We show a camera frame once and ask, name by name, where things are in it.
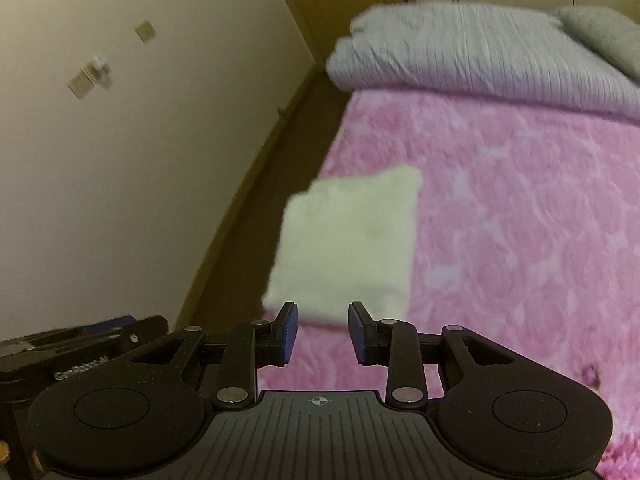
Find cream fuzzy knit sweater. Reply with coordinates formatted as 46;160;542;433
262;166;422;326

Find wall light switch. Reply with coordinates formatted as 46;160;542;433
134;21;156;44

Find grey striped folded quilt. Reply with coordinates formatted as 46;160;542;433
326;1;639;122

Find grey checked pillow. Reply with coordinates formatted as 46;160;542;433
556;6;640;82

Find wall power socket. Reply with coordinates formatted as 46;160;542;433
67;55;112;100

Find pink rose pattern blanket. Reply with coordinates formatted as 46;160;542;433
257;86;640;480

